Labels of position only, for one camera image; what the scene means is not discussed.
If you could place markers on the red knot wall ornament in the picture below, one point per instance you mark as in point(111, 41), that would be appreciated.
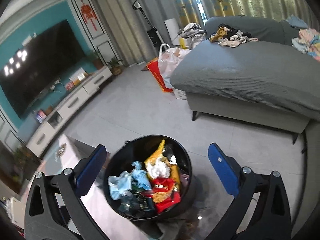
point(88, 13)

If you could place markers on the white plastic basket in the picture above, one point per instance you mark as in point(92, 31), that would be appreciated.
point(180, 93)

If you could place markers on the yellow patterned sheer curtain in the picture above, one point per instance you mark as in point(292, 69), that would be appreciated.
point(186, 2)

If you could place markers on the leafy potted plant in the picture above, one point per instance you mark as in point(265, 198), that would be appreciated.
point(95, 60)

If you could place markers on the light blue garment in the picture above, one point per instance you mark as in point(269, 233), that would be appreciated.
point(297, 22)

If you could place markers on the heap of grey clothes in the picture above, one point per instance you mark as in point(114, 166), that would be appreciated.
point(193, 31)

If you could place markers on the white television cabinet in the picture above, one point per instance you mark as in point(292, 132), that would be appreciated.
point(75, 100)

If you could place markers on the red paper bag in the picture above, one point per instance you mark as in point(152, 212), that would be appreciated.
point(158, 76)

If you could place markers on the white yellow paper box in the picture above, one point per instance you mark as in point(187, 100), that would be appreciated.
point(77, 76)

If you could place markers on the light blue snack wrapper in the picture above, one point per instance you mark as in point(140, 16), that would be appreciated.
point(141, 177)

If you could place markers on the grey sofa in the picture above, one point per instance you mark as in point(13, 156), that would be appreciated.
point(237, 75)

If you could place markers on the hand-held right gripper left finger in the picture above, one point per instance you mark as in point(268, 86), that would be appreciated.
point(91, 170)

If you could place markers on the small potted plant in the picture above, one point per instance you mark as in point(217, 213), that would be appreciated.
point(115, 66)

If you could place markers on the black trash bin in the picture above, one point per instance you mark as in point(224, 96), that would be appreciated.
point(140, 145)

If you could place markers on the grey pleated curtain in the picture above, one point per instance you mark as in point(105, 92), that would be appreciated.
point(125, 17)

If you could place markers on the potted plant in black crate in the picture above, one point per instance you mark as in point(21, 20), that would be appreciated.
point(23, 160)

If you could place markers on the yellow snack wrapper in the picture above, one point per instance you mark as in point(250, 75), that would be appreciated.
point(155, 156)

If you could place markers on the dark green wafer wrapper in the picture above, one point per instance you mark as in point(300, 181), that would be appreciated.
point(130, 205)

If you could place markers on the pile of socks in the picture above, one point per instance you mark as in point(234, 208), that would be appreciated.
point(232, 38)

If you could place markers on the pink packet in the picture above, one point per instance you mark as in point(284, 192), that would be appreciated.
point(69, 86)

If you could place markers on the stack of folded clothes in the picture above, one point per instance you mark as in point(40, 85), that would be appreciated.
point(308, 43)

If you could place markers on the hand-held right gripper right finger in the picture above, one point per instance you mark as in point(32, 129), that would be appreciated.
point(221, 167)

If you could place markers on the black stick vacuum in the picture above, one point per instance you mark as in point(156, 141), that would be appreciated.
point(152, 36)

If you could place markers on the black television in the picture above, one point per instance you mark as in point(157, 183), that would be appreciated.
point(42, 67)

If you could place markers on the large white plastic bag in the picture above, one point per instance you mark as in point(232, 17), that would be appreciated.
point(171, 62)

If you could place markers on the white upright appliance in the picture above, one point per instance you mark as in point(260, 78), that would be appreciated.
point(172, 31)

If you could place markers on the light blue mask packet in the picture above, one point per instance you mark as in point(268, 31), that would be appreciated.
point(118, 186)

